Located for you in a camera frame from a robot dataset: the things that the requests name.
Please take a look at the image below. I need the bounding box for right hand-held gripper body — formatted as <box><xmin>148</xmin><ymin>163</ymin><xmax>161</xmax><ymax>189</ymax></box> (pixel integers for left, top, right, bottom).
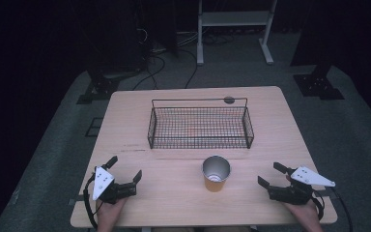
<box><xmin>267</xmin><ymin>165</ymin><xmax>336</xmax><ymax>206</ymax></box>

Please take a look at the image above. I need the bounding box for person's right hand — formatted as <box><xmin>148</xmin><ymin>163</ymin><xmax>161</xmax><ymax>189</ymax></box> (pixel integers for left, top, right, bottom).
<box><xmin>284</xmin><ymin>198</ymin><xmax>325</xmax><ymax>232</ymax></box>

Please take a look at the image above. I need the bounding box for orange cup with silver inside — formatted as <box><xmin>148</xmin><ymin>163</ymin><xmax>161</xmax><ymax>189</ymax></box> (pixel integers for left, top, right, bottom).
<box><xmin>201</xmin><ymin>155</ymin><xmax>232</xmax><ymax>193</ymax></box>

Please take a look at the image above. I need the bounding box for black rectangular floor frame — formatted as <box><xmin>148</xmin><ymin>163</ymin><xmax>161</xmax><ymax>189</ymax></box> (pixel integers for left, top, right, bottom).
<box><xmin>84</xmin><ymin>117</ymin><xmax>104</xmax><ymax>138</ymax></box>

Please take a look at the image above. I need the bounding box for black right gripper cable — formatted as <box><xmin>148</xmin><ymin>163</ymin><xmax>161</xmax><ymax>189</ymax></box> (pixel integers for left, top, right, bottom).
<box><xmin>311</xmin><ymin>187</ymin><xmax>354</xmax><ymax>232</ymax></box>

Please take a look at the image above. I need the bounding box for black stand with floor base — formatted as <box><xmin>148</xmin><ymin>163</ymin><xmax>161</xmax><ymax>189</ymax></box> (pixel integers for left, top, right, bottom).
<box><xmin>75</xmin><ymin>66</ymin><xmax>143</xmax><ymax>105</ymax></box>
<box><xmin>293</xmin><ymin>62</ymin><xmax>346</xmax><ymax>102</ymax></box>

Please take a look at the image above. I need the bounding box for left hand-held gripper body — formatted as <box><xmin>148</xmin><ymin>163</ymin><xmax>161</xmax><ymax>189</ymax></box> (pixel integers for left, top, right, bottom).
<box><xmin>91</xmin><ymin>165</ymin><xmax>138</xmax><ymax>205</ymax></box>

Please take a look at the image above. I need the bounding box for person's left hand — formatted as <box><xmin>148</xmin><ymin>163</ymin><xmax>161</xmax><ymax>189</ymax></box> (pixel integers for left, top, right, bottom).
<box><xmin>96</xmin><ymin>196</ymin><xmax>128</xmax><ymax>232</ymax></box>

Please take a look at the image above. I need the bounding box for black floor cable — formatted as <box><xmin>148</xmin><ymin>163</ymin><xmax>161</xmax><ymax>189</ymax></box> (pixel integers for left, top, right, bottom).
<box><xmin>131</xmin><ymin>53</ymin><xmax>167</xmax><ymax>92</ymax></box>
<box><xmin>176</xmin><ymin>47</ymin><xmax>199</xmax><ymax>90</ymax></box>

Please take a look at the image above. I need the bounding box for white metal desk frame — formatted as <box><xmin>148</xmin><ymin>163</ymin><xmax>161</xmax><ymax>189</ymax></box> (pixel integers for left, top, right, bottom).
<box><xmin>196</xmin><ymin>0</ymin><xmax>278</xmax><ymax>67</ymax></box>

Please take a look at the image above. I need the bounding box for black wire basket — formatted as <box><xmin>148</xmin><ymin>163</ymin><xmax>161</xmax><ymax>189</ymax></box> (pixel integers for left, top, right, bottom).
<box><xmin>147</xmin><ymin>97</ymin><xmax>255</xmax><ymax>151</ymax></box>

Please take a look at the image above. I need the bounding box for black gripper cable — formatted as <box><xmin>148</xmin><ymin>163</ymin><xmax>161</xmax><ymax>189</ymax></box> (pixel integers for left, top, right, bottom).
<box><xmin>311</xmin><ymin>187</ymin><xmax>354</xmax><ymax>232</ymax></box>
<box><xmin>82</xmin><ymin>173</ymin><xmax>100</xmax><ymax>230</ymax></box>

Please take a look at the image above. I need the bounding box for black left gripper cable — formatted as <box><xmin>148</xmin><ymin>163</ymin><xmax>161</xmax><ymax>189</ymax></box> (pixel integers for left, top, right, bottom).
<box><xmin>82</xmin><ymin>173</ymin><xmax>100</xmax><ymax>230</ymax></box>

